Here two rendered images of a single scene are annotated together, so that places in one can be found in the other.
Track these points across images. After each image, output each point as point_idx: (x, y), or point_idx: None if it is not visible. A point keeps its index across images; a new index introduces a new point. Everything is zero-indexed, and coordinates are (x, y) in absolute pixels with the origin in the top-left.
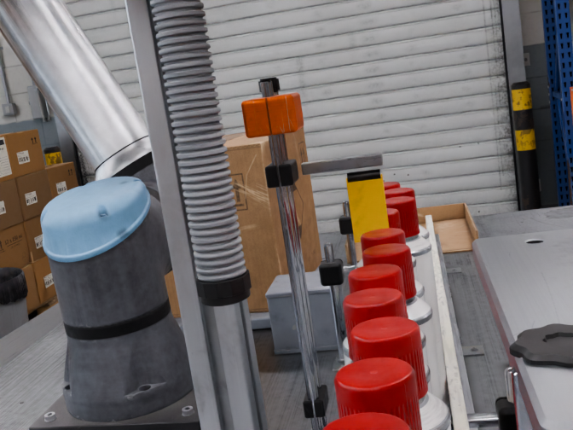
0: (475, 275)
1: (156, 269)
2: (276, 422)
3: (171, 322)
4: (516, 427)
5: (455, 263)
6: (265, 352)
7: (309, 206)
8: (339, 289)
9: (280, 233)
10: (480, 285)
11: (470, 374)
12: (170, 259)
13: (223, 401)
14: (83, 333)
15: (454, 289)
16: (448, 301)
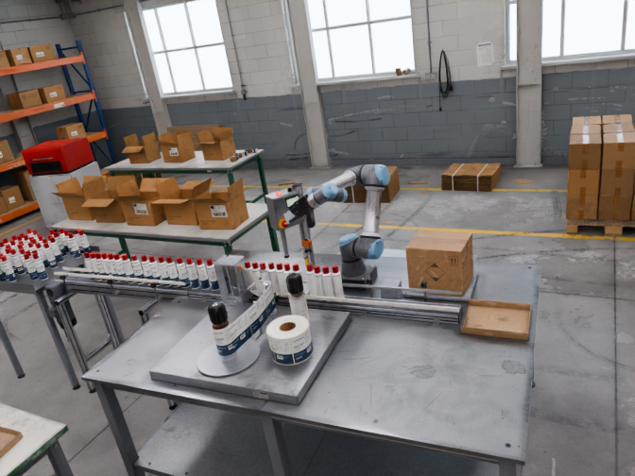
0: (427, 327)
1: (345, 254)
2: (349, 293)
3: (349, 264)
4: None
5: (447, 326)
6: None
7: (453, 276)
8: (390, 291)
9: (412, 272)
10: (414, 326)
11: (351, 314)
12: (351, 255)
13: None
14: None
15: (414, 321)
16: (375, 308)
